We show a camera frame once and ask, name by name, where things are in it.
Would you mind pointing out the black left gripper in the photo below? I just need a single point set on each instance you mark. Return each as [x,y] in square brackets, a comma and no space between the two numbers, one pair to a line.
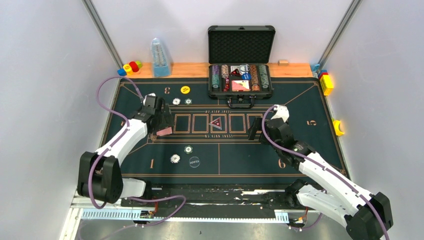
[164,117]

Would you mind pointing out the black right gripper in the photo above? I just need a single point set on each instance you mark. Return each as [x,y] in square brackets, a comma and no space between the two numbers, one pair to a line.
[256,125]

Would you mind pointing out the white-blue poker chip stack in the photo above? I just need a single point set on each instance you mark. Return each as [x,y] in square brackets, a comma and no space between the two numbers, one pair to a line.
[175,158]

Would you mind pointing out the yellow big blind button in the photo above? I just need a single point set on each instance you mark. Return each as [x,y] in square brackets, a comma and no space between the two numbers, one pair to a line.
[185,89]

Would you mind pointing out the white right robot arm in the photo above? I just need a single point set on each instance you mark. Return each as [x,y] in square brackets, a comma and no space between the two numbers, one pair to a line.
[364,215]

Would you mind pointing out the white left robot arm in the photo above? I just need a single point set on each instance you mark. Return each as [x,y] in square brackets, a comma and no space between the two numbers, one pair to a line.
[100,176]

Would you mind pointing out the orange chip row in case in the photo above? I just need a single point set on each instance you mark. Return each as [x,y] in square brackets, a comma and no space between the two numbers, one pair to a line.
[254,78]

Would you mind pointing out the red triangular all-in marker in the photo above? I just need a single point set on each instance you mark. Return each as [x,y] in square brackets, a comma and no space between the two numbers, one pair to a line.
[216,123]

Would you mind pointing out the playing card deck in case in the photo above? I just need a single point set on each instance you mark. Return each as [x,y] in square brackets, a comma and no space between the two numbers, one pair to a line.
[240,86]

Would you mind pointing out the green poker table mat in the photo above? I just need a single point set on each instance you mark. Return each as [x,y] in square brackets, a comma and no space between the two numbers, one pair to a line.
[226,156]

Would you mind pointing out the blue button in case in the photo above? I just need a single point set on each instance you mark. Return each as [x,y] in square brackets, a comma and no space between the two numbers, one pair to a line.
[246,76]

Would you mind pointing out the clear dealer button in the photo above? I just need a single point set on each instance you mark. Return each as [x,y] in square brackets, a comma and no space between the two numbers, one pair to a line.
[194,162]

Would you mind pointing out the pink-white chip row in case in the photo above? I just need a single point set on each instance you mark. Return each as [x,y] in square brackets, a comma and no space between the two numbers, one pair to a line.
[224,71]

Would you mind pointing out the red toy cylinder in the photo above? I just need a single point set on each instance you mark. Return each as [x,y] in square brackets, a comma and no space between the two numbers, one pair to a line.
[134,66]

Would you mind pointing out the green toy block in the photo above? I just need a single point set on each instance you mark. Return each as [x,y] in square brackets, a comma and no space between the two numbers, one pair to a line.
[139,64]

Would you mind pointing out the yellow toy cylinder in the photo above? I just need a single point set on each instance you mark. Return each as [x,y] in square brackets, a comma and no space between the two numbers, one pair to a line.
[128,69]

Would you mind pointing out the blue toy cube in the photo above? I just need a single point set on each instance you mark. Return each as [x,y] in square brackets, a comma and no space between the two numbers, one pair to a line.
[122,72]

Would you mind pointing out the small wooden block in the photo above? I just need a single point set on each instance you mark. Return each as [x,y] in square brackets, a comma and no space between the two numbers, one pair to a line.
[283,62]

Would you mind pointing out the purple-green chip row in case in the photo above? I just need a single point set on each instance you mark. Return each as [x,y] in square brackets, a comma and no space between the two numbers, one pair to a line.
[215,77]

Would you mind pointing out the black poker chip case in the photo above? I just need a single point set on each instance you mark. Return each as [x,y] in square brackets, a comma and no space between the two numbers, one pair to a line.
[239,47]

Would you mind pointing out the yellow curved toy piece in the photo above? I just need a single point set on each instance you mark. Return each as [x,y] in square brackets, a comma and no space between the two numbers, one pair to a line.
[337,127]

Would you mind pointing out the yellow toy block right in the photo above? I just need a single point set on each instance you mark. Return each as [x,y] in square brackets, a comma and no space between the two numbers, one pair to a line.
[326,82]

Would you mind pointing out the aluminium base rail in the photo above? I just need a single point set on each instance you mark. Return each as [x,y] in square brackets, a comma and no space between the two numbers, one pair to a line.
[201,203]

